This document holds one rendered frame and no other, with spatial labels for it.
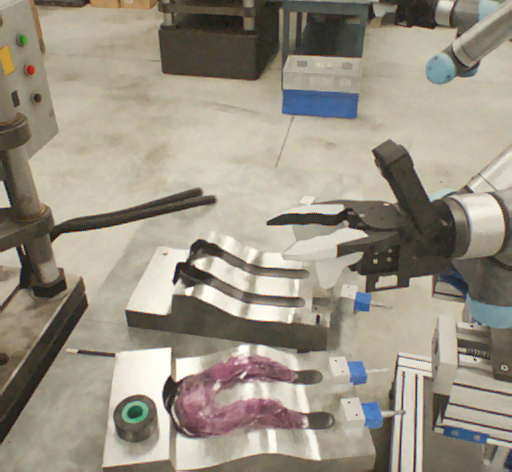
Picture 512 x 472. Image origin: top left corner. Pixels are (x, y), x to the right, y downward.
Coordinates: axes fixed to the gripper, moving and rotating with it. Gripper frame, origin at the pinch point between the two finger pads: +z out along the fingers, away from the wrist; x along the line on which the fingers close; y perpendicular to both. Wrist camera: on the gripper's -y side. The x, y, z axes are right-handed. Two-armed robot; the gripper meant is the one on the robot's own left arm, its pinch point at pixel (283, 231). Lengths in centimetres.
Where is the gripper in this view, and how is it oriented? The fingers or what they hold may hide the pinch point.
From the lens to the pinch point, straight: 60.1
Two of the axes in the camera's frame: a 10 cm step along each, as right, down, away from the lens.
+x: -1.9, -4.4, 8.8
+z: -9.8, 1.1, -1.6
